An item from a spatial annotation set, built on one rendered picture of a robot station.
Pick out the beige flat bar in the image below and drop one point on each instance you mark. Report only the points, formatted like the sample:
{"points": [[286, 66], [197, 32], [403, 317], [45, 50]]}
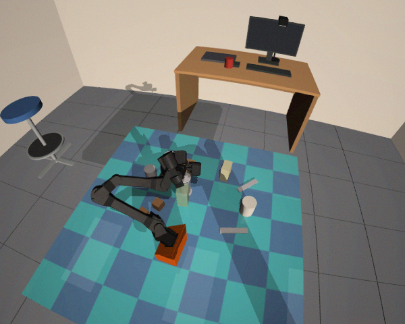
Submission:
{"points": [[229, 230], [247, 185]]}

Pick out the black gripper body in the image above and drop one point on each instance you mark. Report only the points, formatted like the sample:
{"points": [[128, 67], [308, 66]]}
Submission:
{"points": [[195, 167]]}

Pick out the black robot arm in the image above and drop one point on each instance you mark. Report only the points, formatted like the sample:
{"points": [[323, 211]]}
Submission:
{"points": [[102, 194]]}

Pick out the glass french press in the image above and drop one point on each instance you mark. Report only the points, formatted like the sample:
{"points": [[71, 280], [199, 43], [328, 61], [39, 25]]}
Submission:
{"points": [[187, 180]]}

